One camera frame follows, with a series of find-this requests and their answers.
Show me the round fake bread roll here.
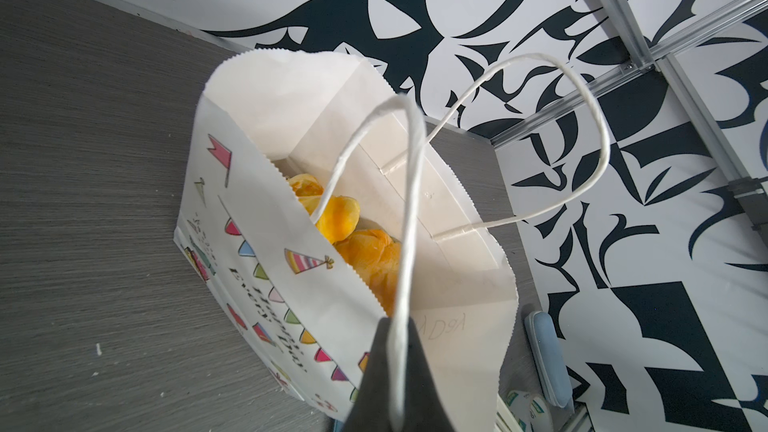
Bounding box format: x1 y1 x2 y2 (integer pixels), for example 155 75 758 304
334 229 401 317

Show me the white paper gift bag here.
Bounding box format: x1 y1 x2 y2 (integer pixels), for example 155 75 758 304
174 49 518 431

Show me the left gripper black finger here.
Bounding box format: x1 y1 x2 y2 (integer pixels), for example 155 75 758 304
338 318 454 432

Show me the grey blue oval pad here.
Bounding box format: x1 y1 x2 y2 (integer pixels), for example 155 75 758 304
524 311 573 409

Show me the fake croissant bottom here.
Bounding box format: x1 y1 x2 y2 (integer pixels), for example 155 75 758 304
288 174 360 244

